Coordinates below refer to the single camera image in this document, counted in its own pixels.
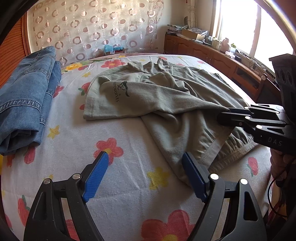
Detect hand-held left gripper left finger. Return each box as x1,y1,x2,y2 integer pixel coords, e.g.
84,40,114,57
23,151,110,241

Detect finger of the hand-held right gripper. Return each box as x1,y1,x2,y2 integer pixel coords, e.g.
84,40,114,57
217,112,296,154
228,104,289,123

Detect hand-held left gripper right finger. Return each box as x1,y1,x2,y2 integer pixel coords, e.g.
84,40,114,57
181,152,269,241

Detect grey-green pants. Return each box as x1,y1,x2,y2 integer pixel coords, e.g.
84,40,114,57
83,57,257,187

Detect person's right hand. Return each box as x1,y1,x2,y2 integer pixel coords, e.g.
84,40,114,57
270,148,296,186

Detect floral bed sheet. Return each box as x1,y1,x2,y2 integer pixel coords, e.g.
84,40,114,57
0,53,273,241

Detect window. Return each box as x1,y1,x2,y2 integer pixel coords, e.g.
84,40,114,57
209,0,296,77

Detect wooden cabinet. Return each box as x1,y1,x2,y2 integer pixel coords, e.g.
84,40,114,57
164,32,281,100

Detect cardboard box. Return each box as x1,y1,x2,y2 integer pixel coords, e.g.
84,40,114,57
180,28,205,41

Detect folded blue jeans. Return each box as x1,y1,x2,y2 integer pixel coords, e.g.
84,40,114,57
0,46,62,156

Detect narrow patterned curtain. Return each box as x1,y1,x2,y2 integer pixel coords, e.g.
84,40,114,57
187,0,197,29

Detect blue packet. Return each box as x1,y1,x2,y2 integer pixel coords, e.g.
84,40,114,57
104,44,125,55

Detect wooden slatted panel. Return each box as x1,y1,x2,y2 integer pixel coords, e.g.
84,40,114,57
0,17,31,67

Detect sheer curtain with circles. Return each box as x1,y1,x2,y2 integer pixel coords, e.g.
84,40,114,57
27,0,165,63

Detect red and black cable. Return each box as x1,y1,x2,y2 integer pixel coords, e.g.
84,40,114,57
268,167,290,218

